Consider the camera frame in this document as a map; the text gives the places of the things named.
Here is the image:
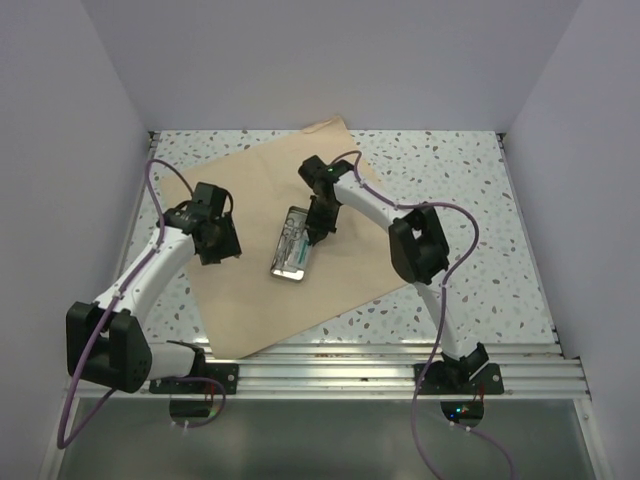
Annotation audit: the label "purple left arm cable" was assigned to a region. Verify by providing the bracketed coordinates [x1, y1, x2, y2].
[57, 159, 227, 450]

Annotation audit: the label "steel hemostat forceps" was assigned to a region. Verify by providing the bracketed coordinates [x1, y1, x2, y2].
[283, 218, 305, 260]

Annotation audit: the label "green scalpel blade packet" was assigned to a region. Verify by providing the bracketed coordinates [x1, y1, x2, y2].
[289, 232, 312, 269]

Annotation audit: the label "beige cloth drape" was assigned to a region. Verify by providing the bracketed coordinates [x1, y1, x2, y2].
[149, 117, 435, 359]

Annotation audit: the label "small steel scissors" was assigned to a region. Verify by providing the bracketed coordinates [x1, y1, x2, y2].
[277, 218, 300, 264]

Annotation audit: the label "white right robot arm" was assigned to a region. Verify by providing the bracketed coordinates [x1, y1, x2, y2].
[298, 156, 489, 393]

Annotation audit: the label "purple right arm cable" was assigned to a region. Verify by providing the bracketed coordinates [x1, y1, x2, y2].
[327, 149, 516, 480]

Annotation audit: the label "metal instrument tray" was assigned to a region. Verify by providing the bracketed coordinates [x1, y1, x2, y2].
[270, 206, 312, 282]

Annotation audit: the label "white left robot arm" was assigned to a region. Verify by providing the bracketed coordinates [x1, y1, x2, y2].
[66, 183, 242, 393]

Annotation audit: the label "aluminium rail frame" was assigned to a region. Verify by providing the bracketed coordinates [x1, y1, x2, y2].
[43, 130, 613, 479]

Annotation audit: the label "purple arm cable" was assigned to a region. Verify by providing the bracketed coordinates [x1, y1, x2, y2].
[327, 149, 516, 480]
[57, 159, 227, 450]

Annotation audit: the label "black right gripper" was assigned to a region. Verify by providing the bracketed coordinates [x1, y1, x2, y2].
[306, 194, 342, 245]

